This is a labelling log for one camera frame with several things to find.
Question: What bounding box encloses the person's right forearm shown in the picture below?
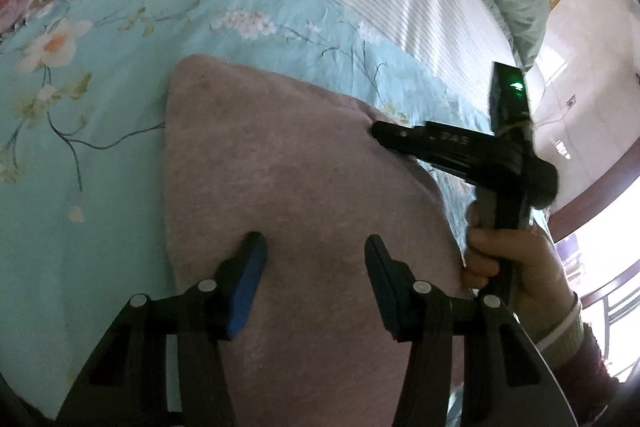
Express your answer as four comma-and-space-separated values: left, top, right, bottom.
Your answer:
529, 292, 623, 427

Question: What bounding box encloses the person's right hand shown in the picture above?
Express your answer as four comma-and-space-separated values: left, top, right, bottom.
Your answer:
460, 206, 577, 334

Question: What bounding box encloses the pink-grey knit sweater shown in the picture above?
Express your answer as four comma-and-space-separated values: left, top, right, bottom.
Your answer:
159, 54, 477, 427

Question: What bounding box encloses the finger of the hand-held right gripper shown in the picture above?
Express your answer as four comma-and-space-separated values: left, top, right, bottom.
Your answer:
371, 120, 501, 158
411, 153, 483, 186

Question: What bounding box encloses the light blue floral bedsheet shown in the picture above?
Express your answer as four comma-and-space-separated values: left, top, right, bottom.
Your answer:
0, 0, 552, 427

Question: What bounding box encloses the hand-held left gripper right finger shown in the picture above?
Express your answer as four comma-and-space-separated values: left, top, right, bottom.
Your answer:
364, 235, 576, 427

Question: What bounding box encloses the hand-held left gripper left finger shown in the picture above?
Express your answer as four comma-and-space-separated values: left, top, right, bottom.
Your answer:
55, 231, 269, 427

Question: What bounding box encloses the window railing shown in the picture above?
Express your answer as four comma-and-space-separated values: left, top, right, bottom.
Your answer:
577, 257, 640, 385

